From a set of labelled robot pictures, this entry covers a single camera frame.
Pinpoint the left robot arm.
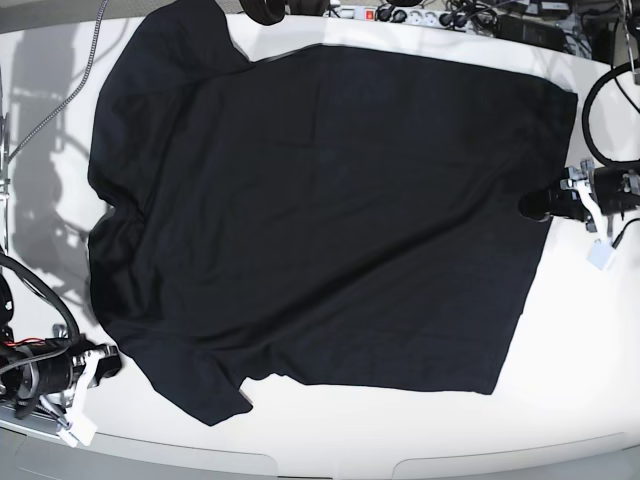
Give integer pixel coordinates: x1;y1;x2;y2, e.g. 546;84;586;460
519;1;639;232

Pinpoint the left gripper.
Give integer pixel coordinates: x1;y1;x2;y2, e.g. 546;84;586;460
518;159;597;225

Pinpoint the black power adapter box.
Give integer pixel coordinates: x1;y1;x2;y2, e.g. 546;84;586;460
495;15;566;52

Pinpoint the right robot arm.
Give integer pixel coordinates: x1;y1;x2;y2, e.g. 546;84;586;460
1;253;123;425

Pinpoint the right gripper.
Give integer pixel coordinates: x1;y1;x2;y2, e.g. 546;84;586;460
66;342;122;395

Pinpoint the black t-shirt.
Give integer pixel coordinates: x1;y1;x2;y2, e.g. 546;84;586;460
88;1;577;426

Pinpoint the white power strip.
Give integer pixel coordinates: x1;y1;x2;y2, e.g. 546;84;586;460
323;1;500;35

